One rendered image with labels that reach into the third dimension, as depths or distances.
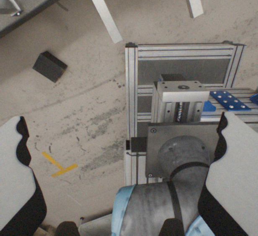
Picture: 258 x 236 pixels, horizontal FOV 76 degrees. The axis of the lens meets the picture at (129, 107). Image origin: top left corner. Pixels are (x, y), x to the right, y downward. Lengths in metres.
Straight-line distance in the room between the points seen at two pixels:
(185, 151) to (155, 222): 0.19
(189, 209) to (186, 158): 0.13
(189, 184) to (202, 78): 1.08
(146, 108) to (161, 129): 0.92
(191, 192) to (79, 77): 1.33
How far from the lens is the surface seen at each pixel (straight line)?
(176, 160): 0.49
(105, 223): 2.96
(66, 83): 1.61
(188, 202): 0.41
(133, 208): 0.41
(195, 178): 0.44
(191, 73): 1.36
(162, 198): 0.41
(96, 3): 0.57
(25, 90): 1.80
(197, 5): 0.60
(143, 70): 1.27
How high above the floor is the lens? 1.42
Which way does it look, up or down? 61 degrees down
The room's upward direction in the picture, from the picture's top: 178 degrees clockwise
